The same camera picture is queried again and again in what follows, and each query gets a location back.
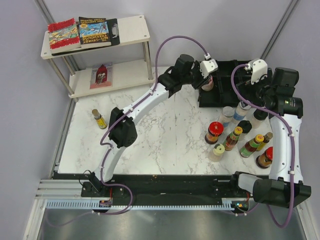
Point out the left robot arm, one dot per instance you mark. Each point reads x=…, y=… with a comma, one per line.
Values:
x=122, y=131

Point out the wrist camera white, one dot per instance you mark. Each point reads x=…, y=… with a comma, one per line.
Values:
x=257, y=69
x=207, y=67

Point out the blue label clear jar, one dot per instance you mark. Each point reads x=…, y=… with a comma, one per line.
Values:
x=240, y=112

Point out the red cover book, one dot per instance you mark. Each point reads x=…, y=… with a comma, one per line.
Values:
x=63, y=36

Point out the green label sauce bottle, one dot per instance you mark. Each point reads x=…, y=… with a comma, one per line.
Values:
x=251, y=146

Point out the yellow lid spice jar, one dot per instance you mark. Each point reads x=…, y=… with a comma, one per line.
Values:
x=215, y=154

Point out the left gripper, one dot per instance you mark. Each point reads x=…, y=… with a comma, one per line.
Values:
x=202, y=81

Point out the brown cap small bottle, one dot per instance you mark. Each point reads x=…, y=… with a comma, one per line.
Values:
x=267, y=137

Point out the small yellow label bottle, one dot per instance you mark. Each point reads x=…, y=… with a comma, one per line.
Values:
x=99, y=119

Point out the pink book on lower shelf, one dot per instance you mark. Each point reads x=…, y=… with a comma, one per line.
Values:
x=101, y=76

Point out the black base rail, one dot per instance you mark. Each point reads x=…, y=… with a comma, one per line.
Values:
x=150, y=190

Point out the black lid clear jar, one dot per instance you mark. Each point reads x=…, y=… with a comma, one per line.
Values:
x=257, y=118

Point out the pink lid spice jar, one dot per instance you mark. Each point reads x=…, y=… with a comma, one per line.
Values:
x=209, y=85

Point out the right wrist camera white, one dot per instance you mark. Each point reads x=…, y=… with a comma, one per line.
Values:
x=257, y=69

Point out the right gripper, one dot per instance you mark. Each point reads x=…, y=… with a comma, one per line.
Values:
x=246, y=88

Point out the clear jar grey lid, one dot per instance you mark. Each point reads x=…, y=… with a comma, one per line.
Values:
x=226, y=116

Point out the white two-tier shelf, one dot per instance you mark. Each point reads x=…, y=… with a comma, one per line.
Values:
x=132, y=64

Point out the yellow cap sauce bottle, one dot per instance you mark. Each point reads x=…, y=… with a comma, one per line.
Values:
x=232, y=139

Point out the white cable duct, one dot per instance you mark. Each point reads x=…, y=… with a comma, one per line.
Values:
x=99, y=205

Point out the black cover treehouse book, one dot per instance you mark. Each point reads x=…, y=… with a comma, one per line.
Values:
x=93, y=32

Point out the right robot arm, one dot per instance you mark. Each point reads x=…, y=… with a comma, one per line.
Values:
x=272, y=91

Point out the red lid sauce jar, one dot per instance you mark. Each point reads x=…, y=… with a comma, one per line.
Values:
x=215, y=129

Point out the black compartment organizer tray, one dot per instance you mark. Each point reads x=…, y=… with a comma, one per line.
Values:
x=222, y=94

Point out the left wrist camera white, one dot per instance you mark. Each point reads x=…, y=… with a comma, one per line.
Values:
x=207, y=67

